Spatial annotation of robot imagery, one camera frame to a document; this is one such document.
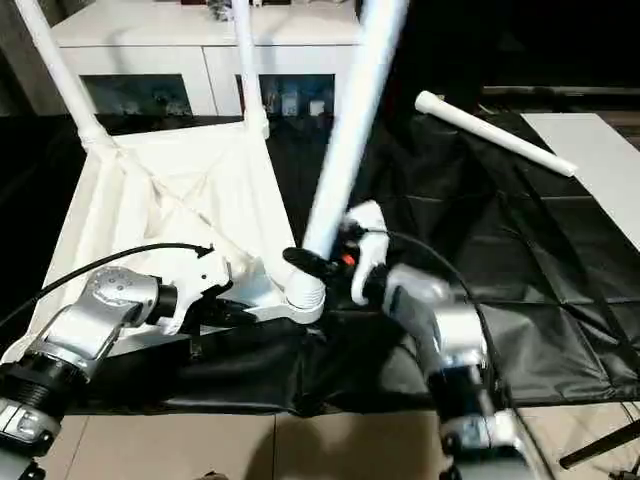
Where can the white plastic table top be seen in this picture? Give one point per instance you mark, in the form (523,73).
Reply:
(170,200)

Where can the white plastic table leg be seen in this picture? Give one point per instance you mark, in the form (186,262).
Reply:
(248,60)
(500,135)
(355,130)
(60,70)

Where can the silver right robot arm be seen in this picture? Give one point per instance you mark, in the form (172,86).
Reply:
(440,330)

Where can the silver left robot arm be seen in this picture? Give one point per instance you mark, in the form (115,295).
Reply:
(80,330)

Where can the black work mat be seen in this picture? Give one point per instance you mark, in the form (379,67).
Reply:
(560,300)

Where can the white side table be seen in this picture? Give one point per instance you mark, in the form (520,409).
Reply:
(600,160)

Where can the white cabinet with glass doors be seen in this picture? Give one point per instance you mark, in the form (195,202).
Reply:
(150,25)

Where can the black stand leg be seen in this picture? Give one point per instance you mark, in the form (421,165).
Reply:
(600,445)

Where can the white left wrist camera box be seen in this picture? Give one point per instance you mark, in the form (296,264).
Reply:
(205,275)

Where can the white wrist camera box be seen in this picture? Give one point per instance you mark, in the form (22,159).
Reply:
(365,220)
(205,275)

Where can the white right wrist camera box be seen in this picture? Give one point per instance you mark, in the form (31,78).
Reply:
(365,220)

